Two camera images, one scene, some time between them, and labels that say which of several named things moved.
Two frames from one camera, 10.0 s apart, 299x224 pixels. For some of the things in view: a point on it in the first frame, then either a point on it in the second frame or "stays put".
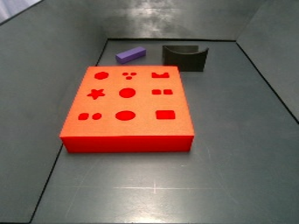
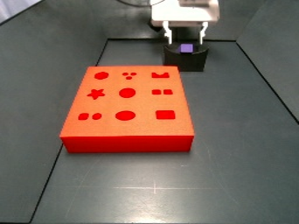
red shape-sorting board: [131, 109] stays put
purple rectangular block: [129, 55] → [185, 48]
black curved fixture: [185, 57] stays put
